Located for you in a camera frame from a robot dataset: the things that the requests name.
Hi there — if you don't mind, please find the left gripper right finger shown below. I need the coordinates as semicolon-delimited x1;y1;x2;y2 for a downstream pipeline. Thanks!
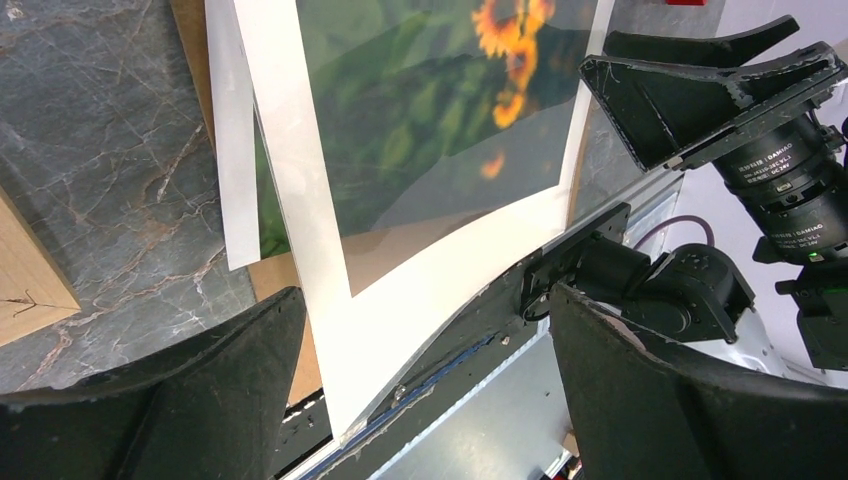
550;284;847;479

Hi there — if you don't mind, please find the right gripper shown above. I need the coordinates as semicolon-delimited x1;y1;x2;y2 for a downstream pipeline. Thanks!
579;15;847;247

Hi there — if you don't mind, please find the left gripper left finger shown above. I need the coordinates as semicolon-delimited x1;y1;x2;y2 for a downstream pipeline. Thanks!
1;287;306;479

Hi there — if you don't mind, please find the white photo mat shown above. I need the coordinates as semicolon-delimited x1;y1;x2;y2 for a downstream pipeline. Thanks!
234;1;613;437

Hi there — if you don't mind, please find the wooden picture frame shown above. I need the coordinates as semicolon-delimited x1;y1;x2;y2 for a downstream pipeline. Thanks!
1;193;81;346

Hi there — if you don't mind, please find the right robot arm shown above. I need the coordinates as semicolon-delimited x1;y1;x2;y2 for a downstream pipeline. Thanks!
517;15;847;375

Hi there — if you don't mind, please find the sunflower photo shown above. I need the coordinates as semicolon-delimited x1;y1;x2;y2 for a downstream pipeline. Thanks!
204;1;290;270

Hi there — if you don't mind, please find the red purple block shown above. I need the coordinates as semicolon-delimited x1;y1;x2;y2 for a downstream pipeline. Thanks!
665;0;708;7

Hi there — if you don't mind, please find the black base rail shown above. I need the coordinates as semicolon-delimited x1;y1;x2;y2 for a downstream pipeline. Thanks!
272;262;570;479

